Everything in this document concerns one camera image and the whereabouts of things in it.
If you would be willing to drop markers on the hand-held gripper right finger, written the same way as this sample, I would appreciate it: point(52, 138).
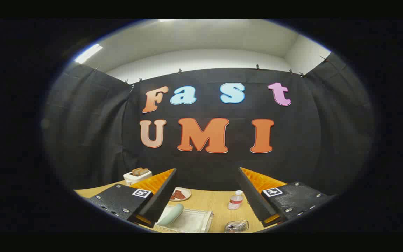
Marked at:
point(254, 199)

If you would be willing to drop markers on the beige plate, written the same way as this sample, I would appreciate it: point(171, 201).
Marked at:
point(186, 193)

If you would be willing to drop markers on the clear water bottle red label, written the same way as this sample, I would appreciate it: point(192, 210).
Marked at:
point(235, 202)

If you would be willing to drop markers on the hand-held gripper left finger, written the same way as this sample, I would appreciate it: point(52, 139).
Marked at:
point(159, 199)

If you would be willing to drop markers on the light green plate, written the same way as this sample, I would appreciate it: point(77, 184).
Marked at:
point(171, 214)

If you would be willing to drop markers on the toast slice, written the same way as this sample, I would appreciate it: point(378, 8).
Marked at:
point(136, 171)
point(144, 172)

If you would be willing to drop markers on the ceiling light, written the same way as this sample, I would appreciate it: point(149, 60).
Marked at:
point(88, 53)

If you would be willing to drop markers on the white toaster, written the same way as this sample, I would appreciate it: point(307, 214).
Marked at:
point(133, 178)

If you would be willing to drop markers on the brown cookie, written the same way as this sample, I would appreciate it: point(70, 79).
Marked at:
point(178, 195)

